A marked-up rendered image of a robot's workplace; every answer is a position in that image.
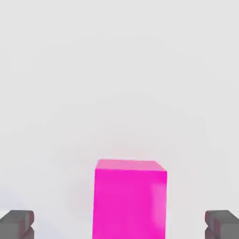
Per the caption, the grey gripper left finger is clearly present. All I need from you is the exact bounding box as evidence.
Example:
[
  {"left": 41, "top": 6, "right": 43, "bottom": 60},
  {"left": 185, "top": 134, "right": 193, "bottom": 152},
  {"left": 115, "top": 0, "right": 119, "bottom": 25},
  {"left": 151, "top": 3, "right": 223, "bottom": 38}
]
[{"left": 0, "top": 210, "right": 35, "bottom": 239}]

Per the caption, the small magenta cube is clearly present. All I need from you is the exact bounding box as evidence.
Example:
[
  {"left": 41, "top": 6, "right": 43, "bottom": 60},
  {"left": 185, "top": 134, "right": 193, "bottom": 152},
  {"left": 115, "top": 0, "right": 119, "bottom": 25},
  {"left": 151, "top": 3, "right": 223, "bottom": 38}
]
[{"left": 92, "top": 158, "right": 168, "bottom": 239}]

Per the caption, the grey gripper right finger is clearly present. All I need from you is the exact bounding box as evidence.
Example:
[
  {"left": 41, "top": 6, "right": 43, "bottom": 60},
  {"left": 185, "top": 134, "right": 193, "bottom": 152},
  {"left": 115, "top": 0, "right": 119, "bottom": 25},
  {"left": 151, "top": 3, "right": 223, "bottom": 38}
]
[{"left": 204, "top": 210, "right": 239, "bottom": 239}]

